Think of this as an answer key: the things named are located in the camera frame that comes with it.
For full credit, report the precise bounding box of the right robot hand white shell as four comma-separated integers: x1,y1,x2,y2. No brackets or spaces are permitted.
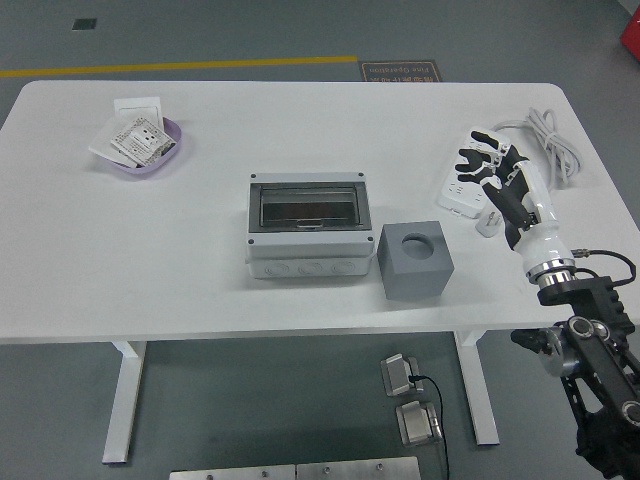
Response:
455,128,576,275

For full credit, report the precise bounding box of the orange cylinder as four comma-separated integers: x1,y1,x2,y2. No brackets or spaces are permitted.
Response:
279,202,336,220

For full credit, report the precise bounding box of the grey electrical box hinged lid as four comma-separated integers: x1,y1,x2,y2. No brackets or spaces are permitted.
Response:
245,172,376,281

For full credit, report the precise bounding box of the grey cube with round hole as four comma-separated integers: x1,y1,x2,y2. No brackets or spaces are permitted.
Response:
378,219,455,302

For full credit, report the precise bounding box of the white power strip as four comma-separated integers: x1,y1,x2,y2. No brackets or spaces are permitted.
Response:
438,125,511,220

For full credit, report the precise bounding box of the dark floor sign orange text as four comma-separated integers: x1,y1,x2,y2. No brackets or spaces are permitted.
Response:
358,60,442,84

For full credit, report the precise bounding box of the red object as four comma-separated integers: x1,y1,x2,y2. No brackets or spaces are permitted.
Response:
619,10,640,59

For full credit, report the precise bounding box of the silver foot pedal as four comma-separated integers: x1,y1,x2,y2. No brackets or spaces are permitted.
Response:
379,353,426,398
395,400,444,447

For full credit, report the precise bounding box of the purple plastic tray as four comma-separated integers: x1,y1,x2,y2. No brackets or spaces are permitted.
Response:
97,117,184,177

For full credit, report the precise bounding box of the printed white socket panel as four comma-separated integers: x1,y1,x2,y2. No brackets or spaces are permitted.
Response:
109,116,174,167

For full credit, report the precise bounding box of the plain white cover plate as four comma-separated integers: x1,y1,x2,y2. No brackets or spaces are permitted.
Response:
88,117,137,169

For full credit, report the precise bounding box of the white power cord with plug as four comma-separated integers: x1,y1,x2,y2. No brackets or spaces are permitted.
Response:
474,107,584,239

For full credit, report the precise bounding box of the black pedal cable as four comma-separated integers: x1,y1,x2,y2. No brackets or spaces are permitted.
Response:
407,374,451,480

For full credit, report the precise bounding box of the grey metal base plate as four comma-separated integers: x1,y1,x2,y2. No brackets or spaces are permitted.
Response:
168,464,297,480
295,455,421,480

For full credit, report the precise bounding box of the blank white switch plate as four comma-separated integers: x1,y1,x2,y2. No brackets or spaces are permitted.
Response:
113,97,164,131

